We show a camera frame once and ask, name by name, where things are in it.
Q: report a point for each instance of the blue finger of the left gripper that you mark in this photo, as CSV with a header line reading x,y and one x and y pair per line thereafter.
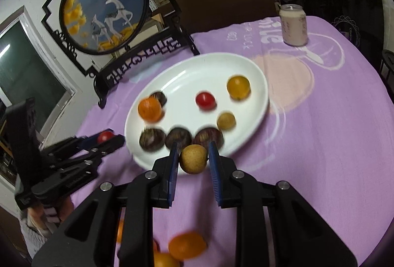
x,y
107,147
90,142

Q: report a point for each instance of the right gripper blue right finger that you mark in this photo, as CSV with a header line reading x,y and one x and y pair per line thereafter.
x,y
214,157

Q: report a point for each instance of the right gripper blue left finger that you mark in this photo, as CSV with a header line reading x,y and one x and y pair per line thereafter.
x,y
173,174

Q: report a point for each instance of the red cherry tomato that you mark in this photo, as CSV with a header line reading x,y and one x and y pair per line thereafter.
x,y
105,136
205,101

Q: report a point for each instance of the tan longan fruit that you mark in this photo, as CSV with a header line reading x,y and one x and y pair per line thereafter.
x,y
194,159

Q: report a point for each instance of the large orange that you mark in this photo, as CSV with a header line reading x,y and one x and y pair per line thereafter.
x,y
187,246

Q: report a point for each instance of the small mandarin orange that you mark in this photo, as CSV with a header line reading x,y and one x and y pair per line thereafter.
x,y
120,231

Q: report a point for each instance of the yellow-orange citrus fruit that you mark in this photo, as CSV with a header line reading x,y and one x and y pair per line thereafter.
x,y
164,259

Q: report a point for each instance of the person's hand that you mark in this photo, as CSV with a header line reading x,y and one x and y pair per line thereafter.
x,y
42,222

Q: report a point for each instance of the dark chestnut middle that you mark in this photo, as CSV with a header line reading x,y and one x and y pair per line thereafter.
x,y
179,135

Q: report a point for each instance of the dark chestnut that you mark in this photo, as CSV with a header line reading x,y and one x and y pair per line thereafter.
x,y
152,139
160,96
207,135
179,135

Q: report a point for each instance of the dark chestnut bottom left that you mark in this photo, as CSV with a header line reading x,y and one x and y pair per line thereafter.
x,y
152,139

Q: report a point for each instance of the dark chestnut right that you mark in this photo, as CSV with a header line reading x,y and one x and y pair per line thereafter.
x,y
207,135

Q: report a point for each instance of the small tan longan on plate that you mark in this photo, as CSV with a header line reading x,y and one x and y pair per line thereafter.
x,y
226,121

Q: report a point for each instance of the dark chestnut top left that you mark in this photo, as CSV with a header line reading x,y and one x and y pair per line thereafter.
x,y
160,96

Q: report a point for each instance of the white oval plate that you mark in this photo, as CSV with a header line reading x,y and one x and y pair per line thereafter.
x,y
196,93

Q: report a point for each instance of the yellow-orange kumquat on plate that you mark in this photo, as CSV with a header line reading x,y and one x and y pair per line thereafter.
x,y
238,87

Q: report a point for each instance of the dark framed window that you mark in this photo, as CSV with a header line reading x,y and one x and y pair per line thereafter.
x,y
29,70

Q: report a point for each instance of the purple printed tablecloth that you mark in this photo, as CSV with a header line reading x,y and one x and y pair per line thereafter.
x,y
329,132

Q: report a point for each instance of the round deer painting screen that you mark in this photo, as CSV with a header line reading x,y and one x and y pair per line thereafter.
x,y
97,35

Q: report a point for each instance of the pale beverage can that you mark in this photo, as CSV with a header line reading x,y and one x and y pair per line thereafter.
x,y
294,25

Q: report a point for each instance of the dark wooden chair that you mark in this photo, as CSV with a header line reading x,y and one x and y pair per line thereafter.
x,y
386,68

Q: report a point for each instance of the black chair back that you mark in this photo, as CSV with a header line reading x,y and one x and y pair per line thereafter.
x,y
360,21

